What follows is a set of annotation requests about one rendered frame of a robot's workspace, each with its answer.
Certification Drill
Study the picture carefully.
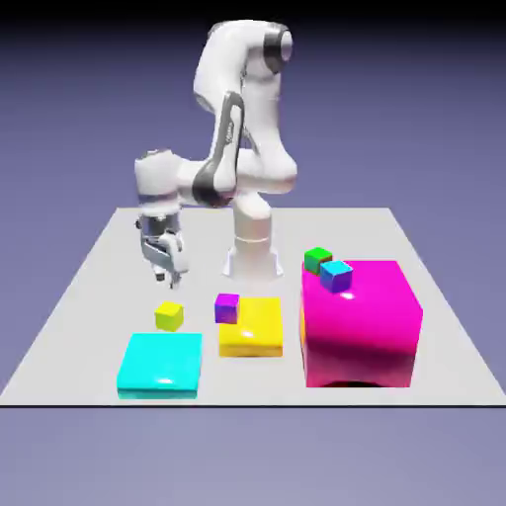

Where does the small yellow cube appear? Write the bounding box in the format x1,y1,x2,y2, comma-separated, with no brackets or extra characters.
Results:
154,300,185,332

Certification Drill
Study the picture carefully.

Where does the large cyan box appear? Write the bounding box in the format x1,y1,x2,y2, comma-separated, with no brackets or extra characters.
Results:
117,332,204,400

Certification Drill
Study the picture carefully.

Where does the small purple cube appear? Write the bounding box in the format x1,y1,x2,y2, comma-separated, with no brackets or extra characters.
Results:
213,293,241,325

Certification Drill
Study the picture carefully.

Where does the small green cube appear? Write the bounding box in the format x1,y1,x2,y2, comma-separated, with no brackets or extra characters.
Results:
303,247,333,277

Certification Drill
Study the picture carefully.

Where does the small blue cube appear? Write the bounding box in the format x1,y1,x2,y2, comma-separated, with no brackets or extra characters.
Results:
319,259,354,295

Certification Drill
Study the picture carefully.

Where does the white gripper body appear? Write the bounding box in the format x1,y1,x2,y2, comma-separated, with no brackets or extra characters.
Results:
140,231,190,280

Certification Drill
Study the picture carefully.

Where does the large magenta box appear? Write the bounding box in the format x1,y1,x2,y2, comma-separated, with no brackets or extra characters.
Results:
299,259,424,388

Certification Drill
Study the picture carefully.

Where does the large yellow box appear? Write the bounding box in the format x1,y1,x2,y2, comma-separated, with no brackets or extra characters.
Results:
218,296,285,359

